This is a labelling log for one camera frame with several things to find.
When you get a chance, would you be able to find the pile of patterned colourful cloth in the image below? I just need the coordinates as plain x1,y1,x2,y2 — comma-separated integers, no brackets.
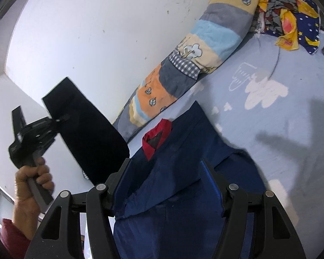
229,0,322,55

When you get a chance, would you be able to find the navy blue jacket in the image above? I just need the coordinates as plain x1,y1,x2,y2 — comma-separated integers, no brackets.
42,77,268,259

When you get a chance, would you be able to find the rolled patchwork blanket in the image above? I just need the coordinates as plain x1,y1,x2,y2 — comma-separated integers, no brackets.
112,0,261,143

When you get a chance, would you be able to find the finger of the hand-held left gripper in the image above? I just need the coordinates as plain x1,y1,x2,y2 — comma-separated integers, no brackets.
50,114,71,127

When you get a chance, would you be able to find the light blue cloud-print bed sheet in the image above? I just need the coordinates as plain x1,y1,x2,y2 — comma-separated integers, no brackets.
79,25,324,259

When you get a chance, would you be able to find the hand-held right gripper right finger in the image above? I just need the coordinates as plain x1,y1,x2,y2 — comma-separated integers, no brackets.
200,159,307,259

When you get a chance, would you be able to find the person's left hand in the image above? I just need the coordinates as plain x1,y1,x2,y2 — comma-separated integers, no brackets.
13,157,55,223

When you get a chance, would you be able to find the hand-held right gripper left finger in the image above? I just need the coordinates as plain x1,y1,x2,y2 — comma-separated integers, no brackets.
24,158,132,259

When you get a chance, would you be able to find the thin grey cable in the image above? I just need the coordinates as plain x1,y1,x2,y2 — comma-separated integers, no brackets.
255,36,282,81

